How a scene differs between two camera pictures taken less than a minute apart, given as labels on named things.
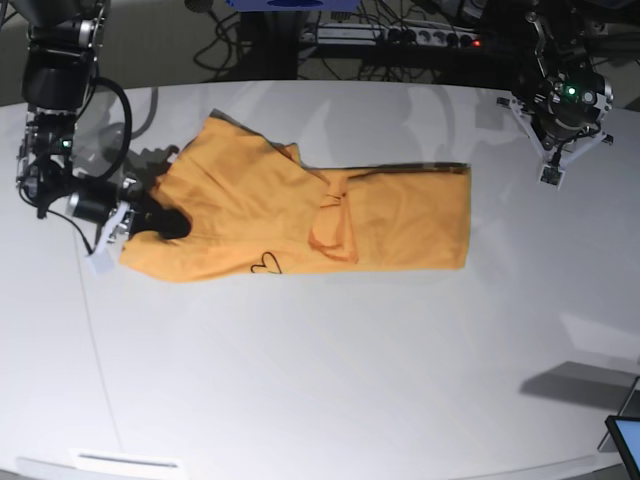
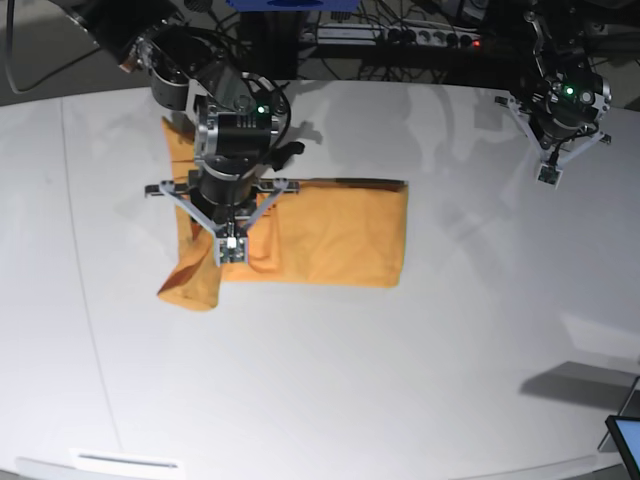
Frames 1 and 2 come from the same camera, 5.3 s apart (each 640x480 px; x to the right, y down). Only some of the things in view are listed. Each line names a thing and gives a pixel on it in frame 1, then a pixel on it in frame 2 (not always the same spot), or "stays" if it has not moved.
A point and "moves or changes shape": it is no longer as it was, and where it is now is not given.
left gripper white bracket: x=146 y=215 to x=231 y=244
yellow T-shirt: x=253 y=207 moves or changes shape
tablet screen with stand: x=624 y=431 stays
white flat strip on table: x=104 y=459 stays
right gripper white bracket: x=553 y=169 stays
